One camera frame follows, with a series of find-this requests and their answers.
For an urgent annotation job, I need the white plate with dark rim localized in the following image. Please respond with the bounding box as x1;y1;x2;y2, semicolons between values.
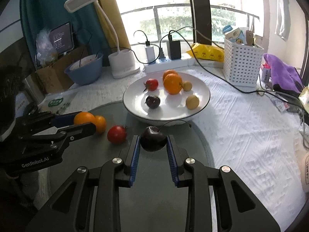
122;72;211;126

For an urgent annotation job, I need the black cable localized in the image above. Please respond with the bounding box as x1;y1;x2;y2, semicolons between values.
133;30;151;45
168;26;309;107

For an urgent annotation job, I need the clear plastic bag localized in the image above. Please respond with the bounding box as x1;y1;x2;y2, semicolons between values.
35;28;60;67

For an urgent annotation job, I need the balcony railing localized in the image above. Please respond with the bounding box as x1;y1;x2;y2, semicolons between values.
119;3;259;47

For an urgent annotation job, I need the white packet with green label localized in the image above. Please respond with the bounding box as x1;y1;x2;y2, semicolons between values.
38;94;73;114

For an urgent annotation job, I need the round grey tray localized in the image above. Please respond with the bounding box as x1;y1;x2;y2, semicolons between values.
47;101;216;232

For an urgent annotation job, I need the white desk lamp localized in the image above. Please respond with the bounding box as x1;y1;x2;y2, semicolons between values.
64;0;142;79

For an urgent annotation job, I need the black charger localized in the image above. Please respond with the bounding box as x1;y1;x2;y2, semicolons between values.
166;40;182;60

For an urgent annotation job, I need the yellow-green tissue pack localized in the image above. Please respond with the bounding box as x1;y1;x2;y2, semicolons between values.
298;87;309;112

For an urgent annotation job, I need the white plastic basket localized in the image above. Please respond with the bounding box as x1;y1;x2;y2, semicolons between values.
223;37;265;88

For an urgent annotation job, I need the blue plastic bowl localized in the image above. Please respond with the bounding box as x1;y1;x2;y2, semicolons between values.
64;53;104;86

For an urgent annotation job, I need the white charger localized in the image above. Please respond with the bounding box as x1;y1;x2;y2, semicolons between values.
145;44;155;63

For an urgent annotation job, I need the teal curtain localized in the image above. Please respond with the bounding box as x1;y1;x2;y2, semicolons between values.
19;0;114;62

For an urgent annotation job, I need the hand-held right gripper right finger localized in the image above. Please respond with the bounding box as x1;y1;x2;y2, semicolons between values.
166;135;286;232

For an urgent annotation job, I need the red cherry tomato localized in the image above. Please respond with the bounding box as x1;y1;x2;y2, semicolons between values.
107;125;127;144
144;78;159;92

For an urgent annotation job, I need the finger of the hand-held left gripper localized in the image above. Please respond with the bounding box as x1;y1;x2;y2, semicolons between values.
31;121;96;155
22;112;81;134

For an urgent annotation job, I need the orange mandarin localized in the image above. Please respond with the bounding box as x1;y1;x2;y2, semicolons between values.
94;115;107;134
163;74;183;95
162;69;179;81
73;111;97;126

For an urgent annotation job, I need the black tablet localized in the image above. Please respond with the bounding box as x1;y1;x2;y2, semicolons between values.
49;21;74;55

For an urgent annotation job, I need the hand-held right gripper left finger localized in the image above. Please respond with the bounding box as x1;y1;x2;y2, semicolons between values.
24;135;142;232

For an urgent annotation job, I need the dark window frame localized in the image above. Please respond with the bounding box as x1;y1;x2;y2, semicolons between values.
187;0;213;47

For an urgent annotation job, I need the dark cherry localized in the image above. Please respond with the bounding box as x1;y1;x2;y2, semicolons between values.
140;119;193;152
145;95;161;109

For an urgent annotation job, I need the hanging grey garment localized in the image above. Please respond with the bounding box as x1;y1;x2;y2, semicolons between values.
275;0;290;41

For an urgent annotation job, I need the white textured tablecloth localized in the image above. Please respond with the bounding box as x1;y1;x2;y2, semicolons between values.
36;64;309;223

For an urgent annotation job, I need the white power strip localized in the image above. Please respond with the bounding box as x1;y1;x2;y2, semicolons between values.
142;53;199;73

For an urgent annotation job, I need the yellow curtain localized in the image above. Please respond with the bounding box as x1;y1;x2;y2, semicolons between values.
86;0;132;52

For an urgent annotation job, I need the purple cloth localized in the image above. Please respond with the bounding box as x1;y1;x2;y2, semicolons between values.
263;53;304;95

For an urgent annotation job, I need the yellow packet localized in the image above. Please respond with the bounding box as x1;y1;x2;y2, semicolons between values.
185;43;225;61

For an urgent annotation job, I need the brown cardboard box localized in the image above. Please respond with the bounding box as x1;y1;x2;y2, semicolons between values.
36;45;90;95

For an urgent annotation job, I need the small red and white box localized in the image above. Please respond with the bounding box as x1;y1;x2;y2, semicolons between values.
260;63;271;83

